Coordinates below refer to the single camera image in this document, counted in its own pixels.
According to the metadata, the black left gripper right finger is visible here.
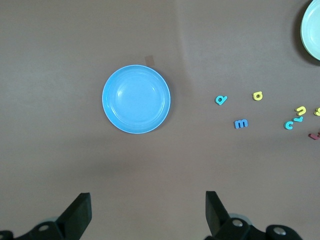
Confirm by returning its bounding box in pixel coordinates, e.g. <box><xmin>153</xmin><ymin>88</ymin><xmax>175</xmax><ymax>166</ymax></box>
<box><xmin>204</xmin><ymin>190</ymin><xmax>305</xmax><ymax>240</ymax></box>

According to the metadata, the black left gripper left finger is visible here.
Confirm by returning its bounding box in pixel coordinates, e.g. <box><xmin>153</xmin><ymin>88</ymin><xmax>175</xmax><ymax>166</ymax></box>
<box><xmin>0</xmin><ymin>192</ymin><xmax>92</xmax><ymax>240</ymax></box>

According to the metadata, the blue foam letter m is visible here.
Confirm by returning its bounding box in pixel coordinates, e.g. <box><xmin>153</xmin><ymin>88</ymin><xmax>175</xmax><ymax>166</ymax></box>
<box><xmin>234</xmin><ymin>118</ymin><xmax>249</xmax><ymax>130</ymax></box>

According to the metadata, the teal foam letter p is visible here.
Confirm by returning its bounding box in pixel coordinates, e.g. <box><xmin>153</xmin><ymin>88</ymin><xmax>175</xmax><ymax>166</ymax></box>
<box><xmin>214</xmin><ymin>95</ymin><xmax>228</xmax><ymax>106</ymax></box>

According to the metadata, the blue round plate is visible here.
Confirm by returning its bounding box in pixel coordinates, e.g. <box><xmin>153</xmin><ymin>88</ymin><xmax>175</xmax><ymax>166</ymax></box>
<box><xmin>101</xmin><ymin>64</ymin><xmax>172</xmax><ymax>135</ymax></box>

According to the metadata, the light green round plate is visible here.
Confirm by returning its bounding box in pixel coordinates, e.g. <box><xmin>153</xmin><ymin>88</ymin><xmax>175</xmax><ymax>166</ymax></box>
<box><xmin>300</xmin><ymin>0</ymin><xmax>320</xmax><ymax>61</ymax></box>

